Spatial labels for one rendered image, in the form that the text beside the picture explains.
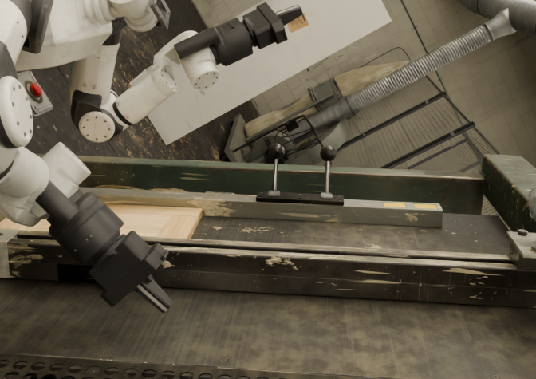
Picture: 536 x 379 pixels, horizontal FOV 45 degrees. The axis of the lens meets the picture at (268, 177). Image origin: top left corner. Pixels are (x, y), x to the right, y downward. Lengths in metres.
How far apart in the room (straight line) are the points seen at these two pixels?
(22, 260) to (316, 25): 4.08
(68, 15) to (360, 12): 4.10
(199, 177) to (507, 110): 8.75
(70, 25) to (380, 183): 0.92
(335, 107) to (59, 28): 6.02
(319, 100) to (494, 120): 3.80
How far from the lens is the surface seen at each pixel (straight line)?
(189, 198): 1.48
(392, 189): 1.70
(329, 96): 7.14
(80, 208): 0.95
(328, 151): 1.48
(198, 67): 1.40
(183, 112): 5.27
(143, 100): 1.46
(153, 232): 1.36
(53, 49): 1.10
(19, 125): 0.74
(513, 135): 10.38
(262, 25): 1.42
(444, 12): 9.71
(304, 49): 5.09
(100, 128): 1.47
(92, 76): 1.44
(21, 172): 0.82
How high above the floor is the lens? 1.71
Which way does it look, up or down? 12 degrees down
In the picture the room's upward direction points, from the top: 63 degrees clockwise
